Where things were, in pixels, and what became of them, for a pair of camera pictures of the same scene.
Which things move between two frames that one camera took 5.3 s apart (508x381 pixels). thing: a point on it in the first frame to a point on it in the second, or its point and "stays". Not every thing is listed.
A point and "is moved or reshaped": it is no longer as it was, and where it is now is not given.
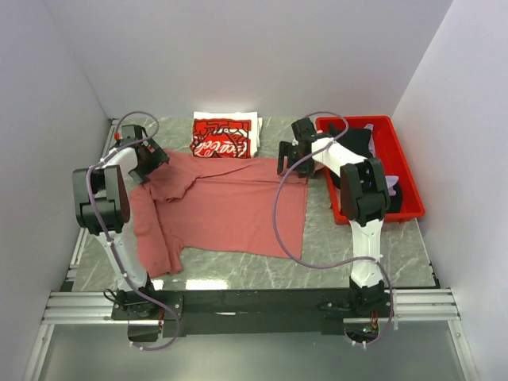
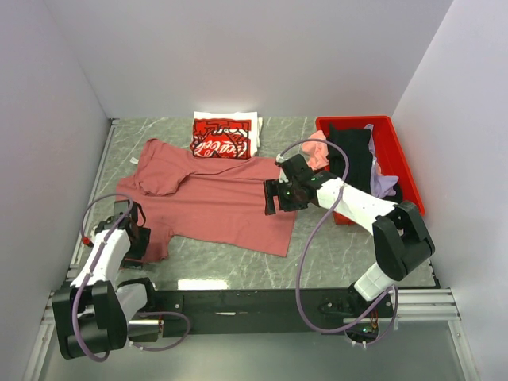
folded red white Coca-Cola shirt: [236, 135] stays
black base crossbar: [246, 311] stays
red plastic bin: [388, 148] stays
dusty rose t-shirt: [240, 205] is moved or reshaped
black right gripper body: [290, 150] to [288, 198]
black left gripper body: [153, 161] to [137, 249]
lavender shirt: [390, 180] stays
